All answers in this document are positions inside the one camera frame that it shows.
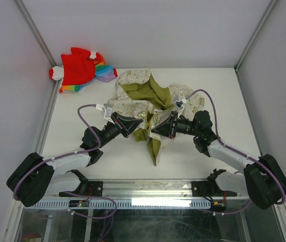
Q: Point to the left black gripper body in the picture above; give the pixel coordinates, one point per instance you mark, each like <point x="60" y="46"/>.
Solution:
<point x="119" y="125"/>

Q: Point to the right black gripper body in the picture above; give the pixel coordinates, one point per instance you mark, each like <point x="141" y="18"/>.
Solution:
<point x="173" y="118"/>

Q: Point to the cream green printed jacket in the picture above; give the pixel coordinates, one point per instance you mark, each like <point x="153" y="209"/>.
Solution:
<point x="138" y="95"/>

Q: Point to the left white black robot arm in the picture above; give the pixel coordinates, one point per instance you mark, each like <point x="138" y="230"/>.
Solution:
<point x="37" y="176"/>

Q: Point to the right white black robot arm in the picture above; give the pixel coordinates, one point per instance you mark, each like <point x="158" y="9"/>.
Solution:
<point x="260" y="178"/>

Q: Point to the red rainbow striped garment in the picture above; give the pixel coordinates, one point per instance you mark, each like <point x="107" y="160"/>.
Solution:
<point x="80" y="68"/>

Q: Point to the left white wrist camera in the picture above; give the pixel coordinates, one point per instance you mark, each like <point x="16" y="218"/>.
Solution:
<point x="106" y="110"/>

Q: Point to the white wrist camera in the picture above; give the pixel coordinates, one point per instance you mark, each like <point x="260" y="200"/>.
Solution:
<point x="180" y="104"/>
<point x="106" y="110"/>

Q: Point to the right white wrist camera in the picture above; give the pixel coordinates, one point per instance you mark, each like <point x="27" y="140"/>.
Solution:
<point x="180" y="104"/>

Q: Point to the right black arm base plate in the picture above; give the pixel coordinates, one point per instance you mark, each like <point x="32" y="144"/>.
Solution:
<point x="209" y="189"/>

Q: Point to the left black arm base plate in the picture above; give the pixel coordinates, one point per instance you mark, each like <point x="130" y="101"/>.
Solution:
<point x="85" y="189"/>

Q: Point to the grey slotted cable duct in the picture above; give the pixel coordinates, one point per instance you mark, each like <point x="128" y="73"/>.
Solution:
<point x="134" y="203"/>

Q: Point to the left aluminium corner post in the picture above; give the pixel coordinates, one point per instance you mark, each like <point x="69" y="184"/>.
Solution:
<point x="34" y="31"/>

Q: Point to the aluminium corner post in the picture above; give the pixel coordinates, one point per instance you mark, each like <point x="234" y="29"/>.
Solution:
<point x="255" y="34"/>
<point x="34" y="31"/>

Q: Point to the right aluminium corner post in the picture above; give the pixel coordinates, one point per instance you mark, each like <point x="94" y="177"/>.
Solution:
<point x="255" y="34"/>

